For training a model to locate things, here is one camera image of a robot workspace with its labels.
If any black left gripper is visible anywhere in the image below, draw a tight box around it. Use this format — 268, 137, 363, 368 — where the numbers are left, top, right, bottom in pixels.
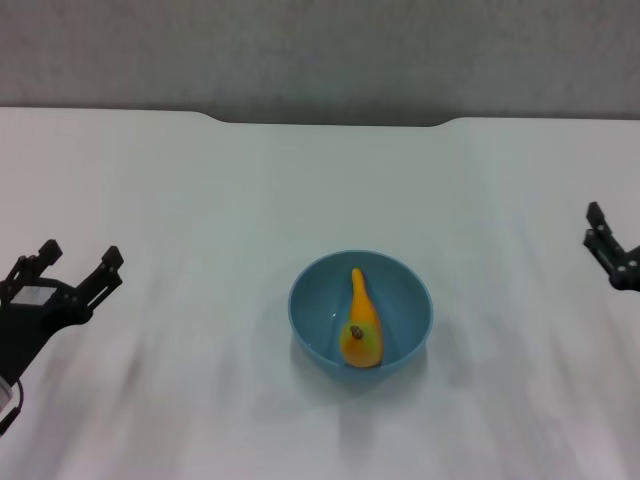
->
0, 239, 125, 384

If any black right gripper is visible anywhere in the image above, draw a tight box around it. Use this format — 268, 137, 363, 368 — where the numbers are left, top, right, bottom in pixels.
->
581, 200, 640, 293

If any yellow banana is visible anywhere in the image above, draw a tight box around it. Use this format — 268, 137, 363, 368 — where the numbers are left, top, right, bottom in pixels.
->
338, 267, 386, 369

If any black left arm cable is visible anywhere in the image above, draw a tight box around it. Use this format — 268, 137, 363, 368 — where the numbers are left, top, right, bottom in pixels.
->
0, 381, 26, 431

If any blue plastic bowl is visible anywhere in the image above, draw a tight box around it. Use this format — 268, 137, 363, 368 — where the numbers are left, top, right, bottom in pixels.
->
287, 249, 434, 384

